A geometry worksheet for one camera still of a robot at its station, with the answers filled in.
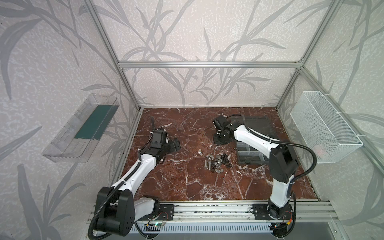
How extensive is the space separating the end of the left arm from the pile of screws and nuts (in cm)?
23

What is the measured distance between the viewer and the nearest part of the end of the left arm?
61 cm

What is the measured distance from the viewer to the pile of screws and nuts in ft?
2.96
